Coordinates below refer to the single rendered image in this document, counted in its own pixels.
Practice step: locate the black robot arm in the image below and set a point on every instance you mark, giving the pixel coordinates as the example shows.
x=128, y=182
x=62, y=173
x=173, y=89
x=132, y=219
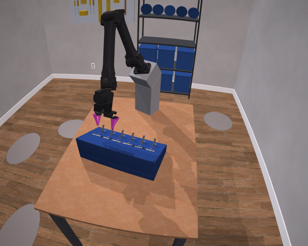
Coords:
x=112, y=20

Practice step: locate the blue switch panel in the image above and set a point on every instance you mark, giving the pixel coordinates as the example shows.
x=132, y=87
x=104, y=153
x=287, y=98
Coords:
x=130, y=154

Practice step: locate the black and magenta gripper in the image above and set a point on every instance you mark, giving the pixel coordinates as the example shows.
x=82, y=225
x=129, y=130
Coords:
x=114, y=119

